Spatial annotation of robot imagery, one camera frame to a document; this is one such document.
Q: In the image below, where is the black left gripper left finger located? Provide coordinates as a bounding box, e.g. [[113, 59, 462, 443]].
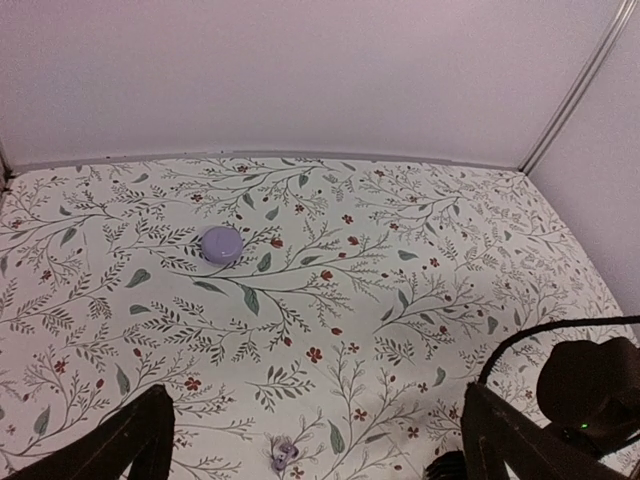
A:
[[9, 384, 175, 480]]

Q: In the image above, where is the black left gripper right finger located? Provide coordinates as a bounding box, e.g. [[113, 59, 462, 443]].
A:
[[461, 383, 625, 480]]

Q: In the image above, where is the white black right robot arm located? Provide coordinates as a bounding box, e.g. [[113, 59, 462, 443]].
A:
[[536, 337, 639, 460]]

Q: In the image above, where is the floral patterned table mat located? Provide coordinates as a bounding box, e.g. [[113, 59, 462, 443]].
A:
[[1, 158, 621, 479]]

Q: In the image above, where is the right aluminium frame post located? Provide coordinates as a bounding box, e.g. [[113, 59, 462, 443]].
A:
[[517, 0, 639, 175]]

